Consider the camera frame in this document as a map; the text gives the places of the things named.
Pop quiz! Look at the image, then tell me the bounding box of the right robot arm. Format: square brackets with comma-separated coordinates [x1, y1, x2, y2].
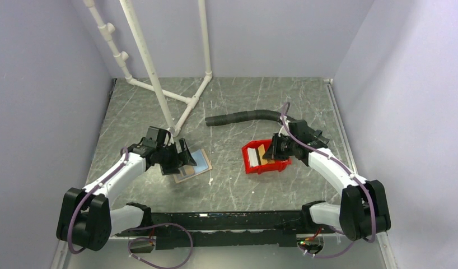
[263, 117, 391, 242]

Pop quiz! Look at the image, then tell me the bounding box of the black corrugated hose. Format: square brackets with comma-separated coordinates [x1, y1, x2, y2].
[205, 109, 289, 128]

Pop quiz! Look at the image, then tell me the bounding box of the beige card holder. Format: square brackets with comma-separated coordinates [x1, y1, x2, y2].
[174, 149, 212, 184]

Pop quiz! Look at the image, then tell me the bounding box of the white PVC pipe frame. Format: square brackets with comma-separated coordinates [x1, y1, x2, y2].
[83, 0, 213, 136]

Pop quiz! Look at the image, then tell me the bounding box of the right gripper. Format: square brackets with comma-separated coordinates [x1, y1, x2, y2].
[263, 133, 297, 161]

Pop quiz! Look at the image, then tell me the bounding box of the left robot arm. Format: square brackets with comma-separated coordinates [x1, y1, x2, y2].
[56, 126, 197, 254]

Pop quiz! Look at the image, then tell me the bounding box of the gold card in sleeve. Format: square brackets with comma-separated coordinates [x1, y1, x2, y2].
[179, 165, 195, 177]

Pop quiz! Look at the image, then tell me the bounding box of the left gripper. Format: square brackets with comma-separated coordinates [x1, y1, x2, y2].
[157, 138, 196, 175]

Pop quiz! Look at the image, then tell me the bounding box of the white card stack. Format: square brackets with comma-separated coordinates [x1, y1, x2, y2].
[247, 148, 261, 168]

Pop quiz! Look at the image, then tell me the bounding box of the gold VIP card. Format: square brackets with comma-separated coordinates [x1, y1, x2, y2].
[257, 144, 275, 166]

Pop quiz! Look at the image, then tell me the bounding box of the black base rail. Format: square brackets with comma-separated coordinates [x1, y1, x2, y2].
[118, 210, 332, 250]

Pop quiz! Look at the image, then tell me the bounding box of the red plastic bin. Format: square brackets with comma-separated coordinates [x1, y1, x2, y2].
[241, 140, 292, 174]

